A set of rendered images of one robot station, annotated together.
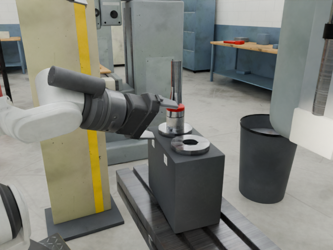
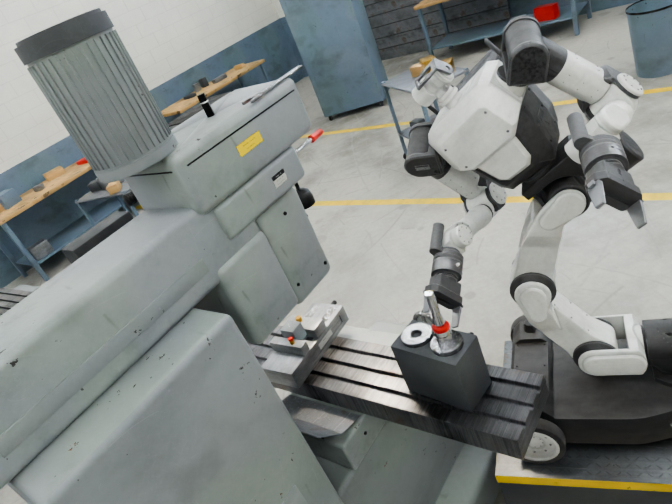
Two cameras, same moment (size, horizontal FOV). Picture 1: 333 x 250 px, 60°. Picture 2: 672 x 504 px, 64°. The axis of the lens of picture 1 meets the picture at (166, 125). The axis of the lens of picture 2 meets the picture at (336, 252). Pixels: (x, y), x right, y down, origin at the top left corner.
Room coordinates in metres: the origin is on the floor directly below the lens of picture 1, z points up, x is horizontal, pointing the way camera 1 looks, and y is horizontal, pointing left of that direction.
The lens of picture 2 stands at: (1.71, -0.53, 2.16)
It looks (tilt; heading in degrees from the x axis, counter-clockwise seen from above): 29 degrees down; 162
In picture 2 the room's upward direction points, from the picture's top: 24 degrees counter-clockwise
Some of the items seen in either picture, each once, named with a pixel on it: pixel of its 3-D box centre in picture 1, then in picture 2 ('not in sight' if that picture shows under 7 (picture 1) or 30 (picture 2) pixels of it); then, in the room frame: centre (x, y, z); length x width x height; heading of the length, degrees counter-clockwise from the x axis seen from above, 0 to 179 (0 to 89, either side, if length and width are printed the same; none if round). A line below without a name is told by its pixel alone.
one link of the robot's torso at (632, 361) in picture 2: not in sight; (609, 344); (0.69, 0.57, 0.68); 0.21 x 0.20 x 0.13; 42
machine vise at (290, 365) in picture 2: not in sight; (304, 338); (0.12, -0.26, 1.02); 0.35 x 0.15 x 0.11; 118
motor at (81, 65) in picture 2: not in sight; (101, 98); (0.37, -0.46, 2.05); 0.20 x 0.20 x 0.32
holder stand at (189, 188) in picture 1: (181, 169); (440, 362); (0.65, -0.04, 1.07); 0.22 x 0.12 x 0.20; 19
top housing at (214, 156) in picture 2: not in sight; (220, 144); (0.27, -0.24, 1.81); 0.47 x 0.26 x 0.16; 115
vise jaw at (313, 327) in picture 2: not in sight; (304, 326); (0.11, -0.24, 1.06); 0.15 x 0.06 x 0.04; 28
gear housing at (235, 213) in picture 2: not in sight; (235, 191); (0.28, -0.27, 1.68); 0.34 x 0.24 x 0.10; 115
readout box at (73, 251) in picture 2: not in sight; (114, 258); (0.09, -0.64, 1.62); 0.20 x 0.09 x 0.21; 115
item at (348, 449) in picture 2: not in sight; (348, 389); (0.26, -0.23, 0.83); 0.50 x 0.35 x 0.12; 115
